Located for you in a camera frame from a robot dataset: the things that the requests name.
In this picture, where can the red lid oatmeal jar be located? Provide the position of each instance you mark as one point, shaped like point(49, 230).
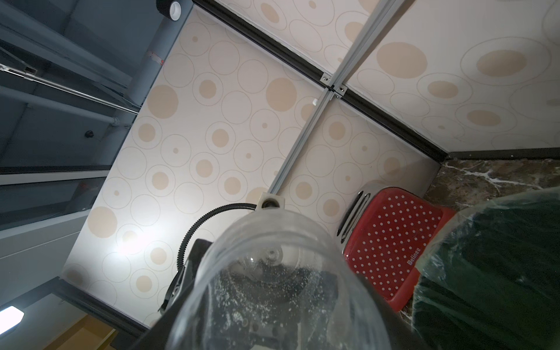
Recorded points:
point(275, 280)

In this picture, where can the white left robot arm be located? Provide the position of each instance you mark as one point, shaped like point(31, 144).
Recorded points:
point(190, 255)

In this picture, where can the red polka dot toaster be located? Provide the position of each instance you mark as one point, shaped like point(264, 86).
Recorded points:
point(384, 232)

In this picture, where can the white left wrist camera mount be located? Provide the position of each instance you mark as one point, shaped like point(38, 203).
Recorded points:
point(270, 201)

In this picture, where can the aluminium frame rail left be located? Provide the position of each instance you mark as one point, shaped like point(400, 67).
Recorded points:
point(301, 140)

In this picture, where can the aluminium frame rail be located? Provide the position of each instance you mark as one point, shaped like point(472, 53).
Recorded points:
point(301, 140)
point(379, 24)

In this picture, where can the aluminium frame rail back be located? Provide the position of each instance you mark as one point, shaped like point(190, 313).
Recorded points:
point(379, 24)

